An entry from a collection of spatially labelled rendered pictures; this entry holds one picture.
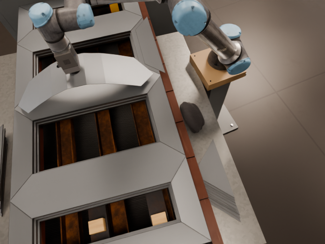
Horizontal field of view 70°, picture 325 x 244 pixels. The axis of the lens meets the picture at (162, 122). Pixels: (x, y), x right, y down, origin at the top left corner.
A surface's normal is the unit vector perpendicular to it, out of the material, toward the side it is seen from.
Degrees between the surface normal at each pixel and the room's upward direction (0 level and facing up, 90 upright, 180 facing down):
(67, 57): 90
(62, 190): 0
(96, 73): 17
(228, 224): 0
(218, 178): 0
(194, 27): 85
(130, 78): 30
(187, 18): 85
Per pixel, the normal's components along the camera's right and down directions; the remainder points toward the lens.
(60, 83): -0.35, -0.35
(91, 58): 0.24, -0.50
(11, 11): 0.25, 0.86
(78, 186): -0.05, -0.44
